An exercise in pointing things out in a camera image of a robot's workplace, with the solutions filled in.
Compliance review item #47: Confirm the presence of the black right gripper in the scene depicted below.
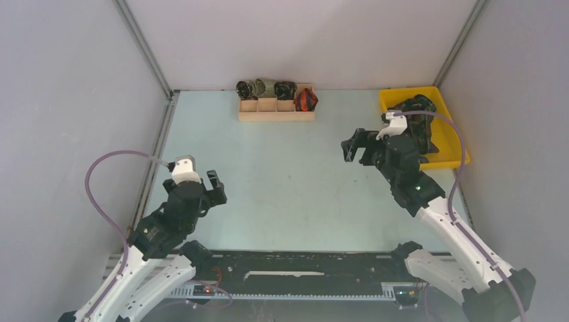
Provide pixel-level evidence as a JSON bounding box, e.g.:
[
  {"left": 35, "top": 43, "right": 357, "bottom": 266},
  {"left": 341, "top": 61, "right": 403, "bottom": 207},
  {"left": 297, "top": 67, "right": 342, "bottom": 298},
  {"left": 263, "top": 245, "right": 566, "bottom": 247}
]
[{"left": 341, "top": 128, "right": 399, "bottom": 186}]

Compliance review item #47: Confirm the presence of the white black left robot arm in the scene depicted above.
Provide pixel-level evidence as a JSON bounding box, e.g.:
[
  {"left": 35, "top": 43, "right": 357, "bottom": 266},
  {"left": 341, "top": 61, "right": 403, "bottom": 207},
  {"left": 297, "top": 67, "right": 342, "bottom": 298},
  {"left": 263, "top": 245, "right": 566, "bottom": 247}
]
[{"left": 59, "top": 170, "right": 227, "bottom": 321}]

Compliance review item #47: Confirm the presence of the dark patterned rolled tie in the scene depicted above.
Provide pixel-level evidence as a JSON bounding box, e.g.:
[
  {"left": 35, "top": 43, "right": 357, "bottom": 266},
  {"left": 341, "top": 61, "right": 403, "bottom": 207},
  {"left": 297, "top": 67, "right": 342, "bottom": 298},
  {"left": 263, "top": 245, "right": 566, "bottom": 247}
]
[{"left": 236, "top": 80, "right": 258, "bottom": 101}]

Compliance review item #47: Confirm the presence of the wooden compartment box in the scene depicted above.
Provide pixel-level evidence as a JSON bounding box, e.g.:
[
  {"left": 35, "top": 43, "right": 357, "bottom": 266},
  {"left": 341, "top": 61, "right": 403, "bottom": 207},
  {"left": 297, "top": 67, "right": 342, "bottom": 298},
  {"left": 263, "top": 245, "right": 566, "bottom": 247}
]
[{"left": 238, "top": 83, "right": 316, "bottom": 122}]

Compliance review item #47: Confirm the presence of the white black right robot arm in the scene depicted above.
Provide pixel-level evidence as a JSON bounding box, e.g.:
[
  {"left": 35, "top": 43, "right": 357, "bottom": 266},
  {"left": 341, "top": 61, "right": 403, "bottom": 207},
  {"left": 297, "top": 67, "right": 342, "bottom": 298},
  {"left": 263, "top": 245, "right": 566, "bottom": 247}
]
[{"left": 341, "top": 128, "right": 536, "bottom": 321}]

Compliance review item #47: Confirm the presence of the yellow plastic tray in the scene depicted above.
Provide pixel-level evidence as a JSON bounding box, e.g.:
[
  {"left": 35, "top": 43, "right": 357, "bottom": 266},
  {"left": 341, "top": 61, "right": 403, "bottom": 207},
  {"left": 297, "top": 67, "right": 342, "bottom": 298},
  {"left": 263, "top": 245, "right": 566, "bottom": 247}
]
[{"left": 378, "top": 86, "right": 462, "bottom": 170}]

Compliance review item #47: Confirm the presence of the black green rolled tie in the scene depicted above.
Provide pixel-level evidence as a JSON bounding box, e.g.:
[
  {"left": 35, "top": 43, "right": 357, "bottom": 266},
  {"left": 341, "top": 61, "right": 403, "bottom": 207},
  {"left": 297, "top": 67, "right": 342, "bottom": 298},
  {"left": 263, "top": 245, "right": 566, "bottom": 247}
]
[{"left": 274, "top": 80, "right": 297, "bottom": 101}]

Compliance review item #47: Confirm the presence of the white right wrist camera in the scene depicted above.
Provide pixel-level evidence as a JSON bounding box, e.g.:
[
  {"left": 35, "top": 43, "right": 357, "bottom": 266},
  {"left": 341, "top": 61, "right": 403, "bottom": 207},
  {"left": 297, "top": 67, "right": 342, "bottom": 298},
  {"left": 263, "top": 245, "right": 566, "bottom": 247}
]
[{"left": 376, "top": 110, "right": 407, "bottom": 141}]

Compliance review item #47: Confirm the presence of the brown green patterned tie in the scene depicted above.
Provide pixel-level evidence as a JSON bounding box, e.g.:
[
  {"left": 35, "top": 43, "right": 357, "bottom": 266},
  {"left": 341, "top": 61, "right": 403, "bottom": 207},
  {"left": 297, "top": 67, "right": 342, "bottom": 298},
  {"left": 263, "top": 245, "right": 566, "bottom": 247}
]
[{"left": 391, "top": 94, "right": 439, "bottom": 155}]

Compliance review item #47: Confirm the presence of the aluminium frame rail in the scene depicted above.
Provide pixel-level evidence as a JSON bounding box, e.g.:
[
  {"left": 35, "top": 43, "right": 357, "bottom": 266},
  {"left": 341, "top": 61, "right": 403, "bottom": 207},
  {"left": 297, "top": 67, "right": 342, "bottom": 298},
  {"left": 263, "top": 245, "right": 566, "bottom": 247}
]
[{"left": 103, "top": 252, "right": 450, "bottom": 303}]

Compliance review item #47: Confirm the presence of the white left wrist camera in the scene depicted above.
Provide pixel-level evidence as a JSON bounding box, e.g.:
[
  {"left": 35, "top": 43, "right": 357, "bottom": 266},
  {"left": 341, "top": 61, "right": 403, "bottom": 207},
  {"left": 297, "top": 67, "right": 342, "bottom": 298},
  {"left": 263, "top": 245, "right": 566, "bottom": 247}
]
[{"left": 171, "top": 155, "right": 201, "bottom": 184}]

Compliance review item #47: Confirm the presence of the olive green rolled tie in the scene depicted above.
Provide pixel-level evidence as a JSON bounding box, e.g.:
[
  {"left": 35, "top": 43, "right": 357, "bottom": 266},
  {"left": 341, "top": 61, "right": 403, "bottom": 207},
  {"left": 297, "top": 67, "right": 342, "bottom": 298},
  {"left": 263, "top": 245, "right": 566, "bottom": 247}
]
[{"left": 252, "top": 78, "right": 276, "bottom": 98}]

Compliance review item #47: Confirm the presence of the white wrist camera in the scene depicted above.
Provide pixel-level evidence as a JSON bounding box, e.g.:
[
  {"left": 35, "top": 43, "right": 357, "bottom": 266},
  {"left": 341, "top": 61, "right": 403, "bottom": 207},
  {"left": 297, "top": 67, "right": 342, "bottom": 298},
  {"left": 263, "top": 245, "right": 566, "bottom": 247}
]
[
  {"left": 376, "top": 110, "right": 407, "bottom": 141},
  {"left": 171, "top": 155, "right": 201, "bottom": 184}
]

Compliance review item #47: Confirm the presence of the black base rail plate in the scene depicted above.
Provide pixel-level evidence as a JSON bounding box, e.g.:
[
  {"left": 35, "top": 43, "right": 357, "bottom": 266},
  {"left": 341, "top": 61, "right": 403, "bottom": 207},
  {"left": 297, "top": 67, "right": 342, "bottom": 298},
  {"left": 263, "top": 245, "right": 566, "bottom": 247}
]
[{"left": 171, "top": 250, "right": 435, "bottom": 296}]

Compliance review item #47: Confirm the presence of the orange navy rolled tie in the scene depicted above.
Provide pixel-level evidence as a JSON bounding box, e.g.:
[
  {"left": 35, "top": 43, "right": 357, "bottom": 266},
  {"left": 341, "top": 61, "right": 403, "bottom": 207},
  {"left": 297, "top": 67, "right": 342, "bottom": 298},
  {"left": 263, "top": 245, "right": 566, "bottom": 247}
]
[{"left": 293, "top": 88, "right": 319, "bottom": 112}]

